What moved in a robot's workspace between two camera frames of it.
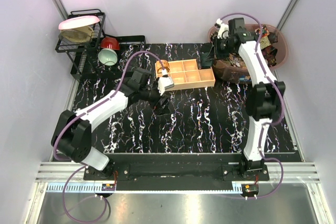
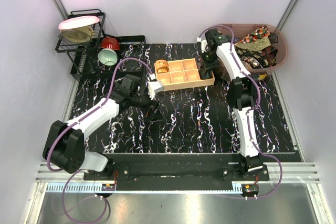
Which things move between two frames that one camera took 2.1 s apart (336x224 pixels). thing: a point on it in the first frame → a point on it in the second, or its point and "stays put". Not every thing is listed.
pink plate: x=79 y=21 stays put
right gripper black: x=217 y=54 → x=205 y=52
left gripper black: x=158 y=105 → x=151 y=112
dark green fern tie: x=206 y=62 → x=205 y=73
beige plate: x=84 y=34 stays put
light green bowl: x=107 y=56 stays put
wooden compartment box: x=187 y=74 stays put
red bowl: x=110 y=43 stays put
